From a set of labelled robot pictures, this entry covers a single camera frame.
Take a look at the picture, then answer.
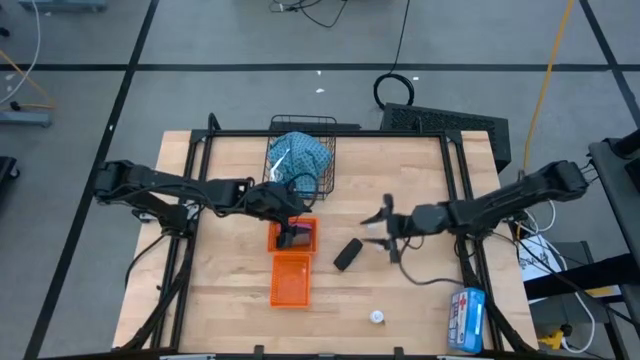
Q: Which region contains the black wire basket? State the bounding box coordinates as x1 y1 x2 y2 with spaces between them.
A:
262 114 338 202

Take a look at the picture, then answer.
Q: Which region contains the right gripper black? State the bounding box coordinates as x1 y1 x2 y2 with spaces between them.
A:
359 193 452 264

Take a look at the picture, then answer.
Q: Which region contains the black metal rig frame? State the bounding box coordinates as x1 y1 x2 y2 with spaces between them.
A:
113 112 531 360

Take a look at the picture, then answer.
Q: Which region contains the black side cart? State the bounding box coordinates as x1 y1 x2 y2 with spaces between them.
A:
587 128 640 261

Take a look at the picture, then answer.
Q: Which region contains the orange plastic basket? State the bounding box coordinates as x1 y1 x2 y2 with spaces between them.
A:
266 215 320 255
269 251 313 309

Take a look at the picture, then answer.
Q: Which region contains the black metal beam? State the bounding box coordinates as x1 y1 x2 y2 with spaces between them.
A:
523 252 640 301

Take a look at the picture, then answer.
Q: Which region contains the yellow power plug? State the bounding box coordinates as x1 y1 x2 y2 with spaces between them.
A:
537 327 569 351

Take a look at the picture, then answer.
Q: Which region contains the white floor cable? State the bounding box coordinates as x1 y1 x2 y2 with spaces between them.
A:
0 0 42 106

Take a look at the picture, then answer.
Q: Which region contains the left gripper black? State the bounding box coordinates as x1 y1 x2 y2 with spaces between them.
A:
248 180 312 251

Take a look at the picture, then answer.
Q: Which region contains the black bandage roll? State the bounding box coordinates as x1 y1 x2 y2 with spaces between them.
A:
332 237 365 273

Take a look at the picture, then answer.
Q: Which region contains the black floor cable tangle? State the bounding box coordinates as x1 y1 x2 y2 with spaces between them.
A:
269 0 350 29

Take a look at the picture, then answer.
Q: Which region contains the blue patterned cloth bag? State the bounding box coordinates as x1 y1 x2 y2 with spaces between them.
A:
267 131 335 199

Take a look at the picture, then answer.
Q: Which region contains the grey floor bar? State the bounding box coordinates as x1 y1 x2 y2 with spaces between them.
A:
18 0 109 14
0 110 53 128

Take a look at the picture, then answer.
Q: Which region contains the black computer case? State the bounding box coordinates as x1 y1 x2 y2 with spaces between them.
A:
380 102 512 174

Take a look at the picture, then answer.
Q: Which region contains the white paper sheet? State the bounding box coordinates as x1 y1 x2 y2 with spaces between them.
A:
517 234 557 282

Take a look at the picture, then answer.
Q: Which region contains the blue first aid box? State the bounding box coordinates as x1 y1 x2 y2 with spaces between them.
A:
447 286 487 355

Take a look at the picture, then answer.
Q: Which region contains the black hanging coiled cable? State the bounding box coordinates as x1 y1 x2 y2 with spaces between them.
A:
372 0 416 112

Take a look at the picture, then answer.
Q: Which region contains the yellow hanging cable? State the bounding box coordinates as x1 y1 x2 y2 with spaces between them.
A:
519 0 576 174

